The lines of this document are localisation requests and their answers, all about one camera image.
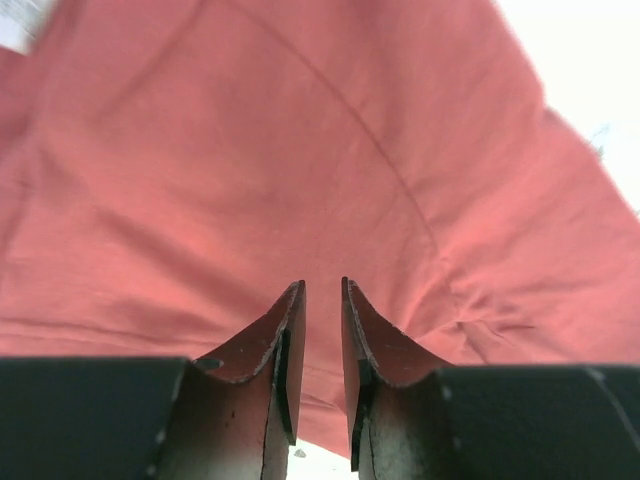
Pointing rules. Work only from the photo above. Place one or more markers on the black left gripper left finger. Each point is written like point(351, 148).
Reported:
point(230, 414)

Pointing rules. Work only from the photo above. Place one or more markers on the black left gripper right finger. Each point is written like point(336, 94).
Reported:
point(411, 415)

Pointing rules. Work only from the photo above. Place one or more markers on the pink t shirt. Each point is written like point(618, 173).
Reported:
point(168, 168)

